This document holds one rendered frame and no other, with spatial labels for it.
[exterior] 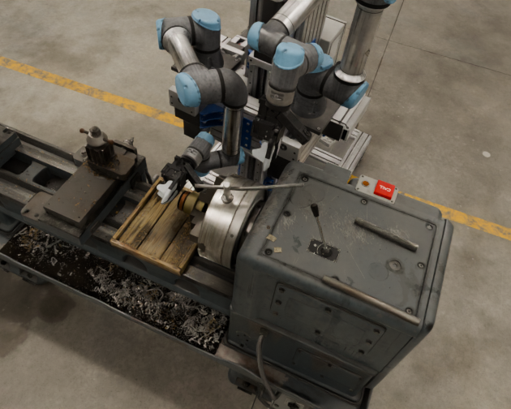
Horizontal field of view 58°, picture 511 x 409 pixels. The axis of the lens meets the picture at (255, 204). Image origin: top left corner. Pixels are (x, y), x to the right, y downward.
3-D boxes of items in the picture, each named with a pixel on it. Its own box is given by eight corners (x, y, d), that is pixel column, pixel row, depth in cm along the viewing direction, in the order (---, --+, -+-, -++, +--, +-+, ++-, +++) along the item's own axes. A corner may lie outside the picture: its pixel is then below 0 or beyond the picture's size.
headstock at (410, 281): (416, 269, 181) (459, 211, 150) (388, 383, 153) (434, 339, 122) (277, 214, 192) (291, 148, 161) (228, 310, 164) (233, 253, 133)
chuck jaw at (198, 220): (222, 219, 158) (206, 243, 151) (221, 228, 162) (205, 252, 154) (194, 207, 160) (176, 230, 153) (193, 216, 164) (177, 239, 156)
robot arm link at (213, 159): (220, 174, 194) (221, 157, 185) (194, 179, 191) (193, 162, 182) (215, 161, 198) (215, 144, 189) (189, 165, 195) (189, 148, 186)
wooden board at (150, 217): (223, 208, 191) (223, 202, 188) (180, 277, 170) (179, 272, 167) (160, 182, 197) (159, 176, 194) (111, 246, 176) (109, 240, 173)
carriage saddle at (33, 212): (148, 166, 202) (147, 157, 197) (83, 247, 175) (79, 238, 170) (91, 143, 207) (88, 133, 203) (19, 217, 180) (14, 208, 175)
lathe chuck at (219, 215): (258, 208, 182) (259, 165, 154) (223, 277, 168) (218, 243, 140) (238, 200, 183) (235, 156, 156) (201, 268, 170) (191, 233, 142)
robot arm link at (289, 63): (313, 48, 119) (296, 55, 113) (302, 88, 126) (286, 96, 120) (287, 37, 122) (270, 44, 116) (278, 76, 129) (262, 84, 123)
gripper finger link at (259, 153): (249, 165, 138) (258, 136, 134) (268, 172, 137) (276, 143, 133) (246, 167, 135) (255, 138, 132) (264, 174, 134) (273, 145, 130)
